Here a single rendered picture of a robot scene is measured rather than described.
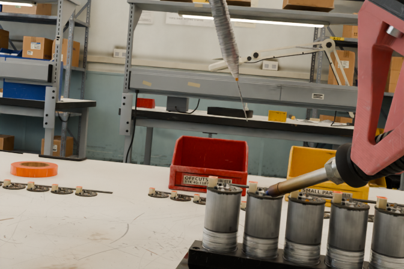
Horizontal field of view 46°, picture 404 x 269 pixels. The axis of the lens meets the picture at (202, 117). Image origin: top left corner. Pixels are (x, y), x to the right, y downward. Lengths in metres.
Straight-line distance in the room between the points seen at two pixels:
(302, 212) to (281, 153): 4.43
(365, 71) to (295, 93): 2.36
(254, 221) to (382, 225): 0.08
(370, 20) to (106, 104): 4.71
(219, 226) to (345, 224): 0.08
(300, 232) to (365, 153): 0.10
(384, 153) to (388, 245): 0.10
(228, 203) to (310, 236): 0.06
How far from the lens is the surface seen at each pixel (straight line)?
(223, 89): 2.58
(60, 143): 4.59
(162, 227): 0.45
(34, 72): 2.84
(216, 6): 0.31
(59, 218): 0.47
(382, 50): 0.24
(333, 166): 0.27
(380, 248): 0.33
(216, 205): 0.32
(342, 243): 0.33
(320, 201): 0.33
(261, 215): 0.32
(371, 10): 0.23
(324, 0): 2.73
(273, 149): 4.74
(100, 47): 4.95
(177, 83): 2.61
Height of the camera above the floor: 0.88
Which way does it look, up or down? 3 degrees down
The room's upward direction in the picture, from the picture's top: 5 degrees clockwise
